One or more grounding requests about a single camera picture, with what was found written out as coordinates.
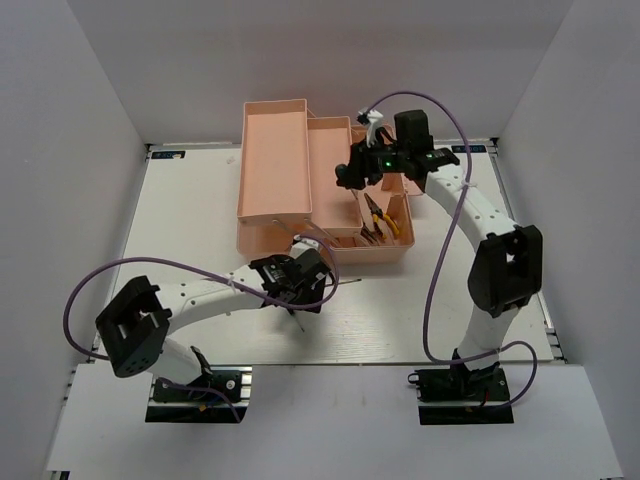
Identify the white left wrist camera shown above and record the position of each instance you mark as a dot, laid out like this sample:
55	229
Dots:
300	245

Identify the yellow black long-nose pliers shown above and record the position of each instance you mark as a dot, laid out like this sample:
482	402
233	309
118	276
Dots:
378	215

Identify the thin green precision screwdriver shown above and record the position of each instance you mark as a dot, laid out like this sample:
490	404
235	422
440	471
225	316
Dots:
293	314

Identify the blue table label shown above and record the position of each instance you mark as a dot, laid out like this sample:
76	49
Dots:
171	154
474	148

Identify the green stubby screwdriver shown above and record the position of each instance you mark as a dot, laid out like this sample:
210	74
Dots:
345	179

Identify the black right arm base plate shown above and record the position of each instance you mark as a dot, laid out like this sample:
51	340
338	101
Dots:
441	404

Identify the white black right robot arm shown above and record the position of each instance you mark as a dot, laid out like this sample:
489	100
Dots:
507	268

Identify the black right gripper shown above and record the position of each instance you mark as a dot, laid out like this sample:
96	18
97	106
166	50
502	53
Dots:
360	161

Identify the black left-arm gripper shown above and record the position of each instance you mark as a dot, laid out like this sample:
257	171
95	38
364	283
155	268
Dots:
312	294

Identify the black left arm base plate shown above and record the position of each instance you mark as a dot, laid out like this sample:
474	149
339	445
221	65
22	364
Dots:
222	398

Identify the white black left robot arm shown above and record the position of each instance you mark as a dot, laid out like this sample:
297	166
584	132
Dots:
137	324

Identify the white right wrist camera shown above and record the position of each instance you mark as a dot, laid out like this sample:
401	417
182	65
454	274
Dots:
371	119

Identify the blue table label right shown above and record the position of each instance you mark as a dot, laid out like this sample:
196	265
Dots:
474	148

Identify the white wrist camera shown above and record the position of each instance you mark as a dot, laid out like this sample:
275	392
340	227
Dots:
300	245
371	119

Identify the pink plastic toolbox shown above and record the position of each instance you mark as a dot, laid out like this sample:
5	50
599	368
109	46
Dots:
288	186

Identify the blue table label left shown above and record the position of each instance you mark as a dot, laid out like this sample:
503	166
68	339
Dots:
171	154

